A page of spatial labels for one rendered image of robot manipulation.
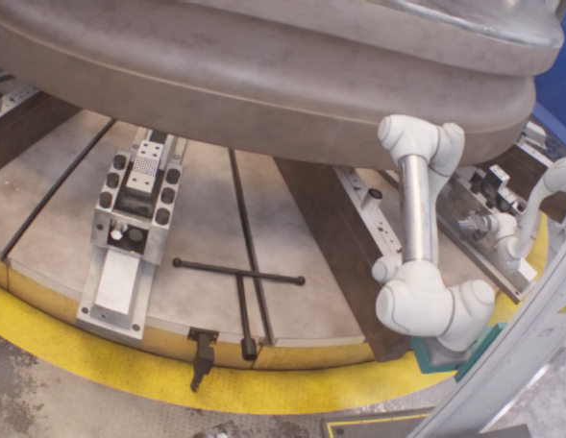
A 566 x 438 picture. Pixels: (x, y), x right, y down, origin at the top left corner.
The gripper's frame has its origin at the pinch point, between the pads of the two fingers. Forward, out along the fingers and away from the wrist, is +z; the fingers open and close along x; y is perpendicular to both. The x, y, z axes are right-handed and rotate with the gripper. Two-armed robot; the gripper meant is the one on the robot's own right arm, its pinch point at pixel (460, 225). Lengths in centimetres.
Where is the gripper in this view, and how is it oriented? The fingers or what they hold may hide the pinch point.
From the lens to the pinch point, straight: 287.1
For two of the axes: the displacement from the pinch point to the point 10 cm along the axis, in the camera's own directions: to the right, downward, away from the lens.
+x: 3.4, 6.9, -6.4
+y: 3.2, -7.3, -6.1
